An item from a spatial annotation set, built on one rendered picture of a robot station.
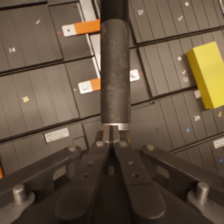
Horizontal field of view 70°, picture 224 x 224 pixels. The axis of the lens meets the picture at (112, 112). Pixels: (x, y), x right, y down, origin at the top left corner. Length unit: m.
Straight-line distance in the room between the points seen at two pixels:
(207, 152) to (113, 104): 0.34
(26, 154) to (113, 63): 0.28
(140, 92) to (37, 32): 0.28
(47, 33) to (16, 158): 0.29
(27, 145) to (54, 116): 0.08
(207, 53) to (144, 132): 0.26
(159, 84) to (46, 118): 0.29
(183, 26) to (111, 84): 0.35
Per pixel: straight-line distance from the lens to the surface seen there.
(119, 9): 0.28
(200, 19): 0.57
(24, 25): 0.46
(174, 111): 0.44
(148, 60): 0.44
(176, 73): 0.47
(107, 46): 0.25
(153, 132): 0.41
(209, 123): 0.50
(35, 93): 0.40
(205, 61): 0.49
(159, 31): 0.49
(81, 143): 0.36
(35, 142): 0.40
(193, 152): 0.48
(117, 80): 0.23
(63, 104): 0.38
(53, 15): 0.47
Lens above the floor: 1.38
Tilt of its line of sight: 80 degrees down
